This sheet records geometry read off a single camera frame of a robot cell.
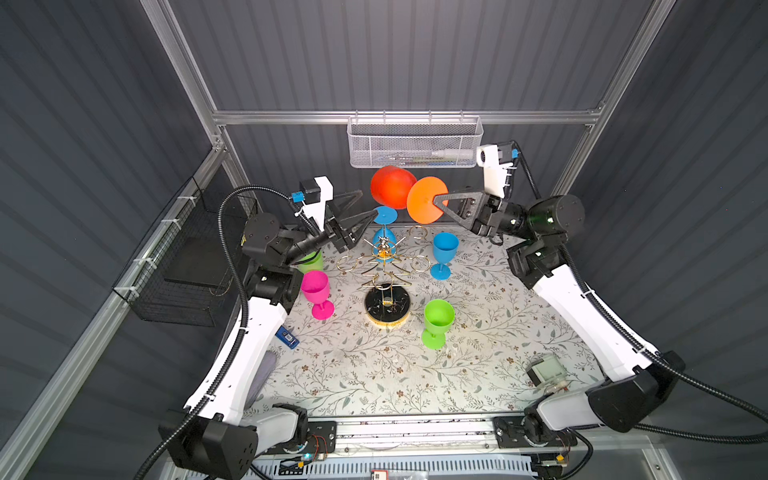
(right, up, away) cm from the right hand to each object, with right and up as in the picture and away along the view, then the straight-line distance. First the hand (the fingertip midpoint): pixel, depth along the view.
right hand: (437, 216), depth 47 cm
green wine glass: (-30, -10, +44) cm, 55 cm away
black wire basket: (-56, -11, +22) cm, 61 cm away
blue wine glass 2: (+10, -4, +48) cm, 49 cm away
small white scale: (+35, -38, +31) cm, 60 cm away
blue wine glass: (-9, -4, +27) cm, 29 cm away
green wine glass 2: (+7, -24, +40) cm, 47 cm away
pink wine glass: (-30, -16, +42) cm, 54 cm away
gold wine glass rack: (-8, -22, +50) cm, 55 cm away
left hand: (-12, +4, +10) cm, 16 cm away
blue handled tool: (-38, -31, +40) cm, 64 cm away
